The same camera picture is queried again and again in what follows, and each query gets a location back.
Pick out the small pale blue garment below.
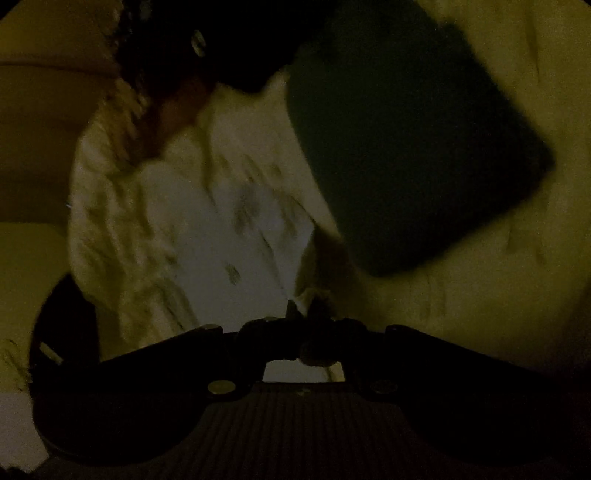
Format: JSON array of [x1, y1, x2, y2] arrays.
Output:
[[174, 184, 346, 384]]

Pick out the floral patterned cream duvet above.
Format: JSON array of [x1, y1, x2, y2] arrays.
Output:
[[68, 1, 590, 363]]

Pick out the large dark cloth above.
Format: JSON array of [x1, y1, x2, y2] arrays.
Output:
[[287, 1, 554, 278]]

